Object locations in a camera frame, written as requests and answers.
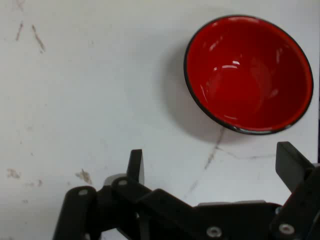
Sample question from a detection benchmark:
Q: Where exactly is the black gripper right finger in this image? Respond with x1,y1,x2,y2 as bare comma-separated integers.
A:
269,141,320,240

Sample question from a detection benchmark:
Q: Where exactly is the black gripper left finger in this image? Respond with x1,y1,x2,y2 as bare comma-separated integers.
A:
51,149,198,240

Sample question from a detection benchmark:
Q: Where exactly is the red bowl with black rim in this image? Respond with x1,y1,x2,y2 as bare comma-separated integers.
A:
183,14,315,136

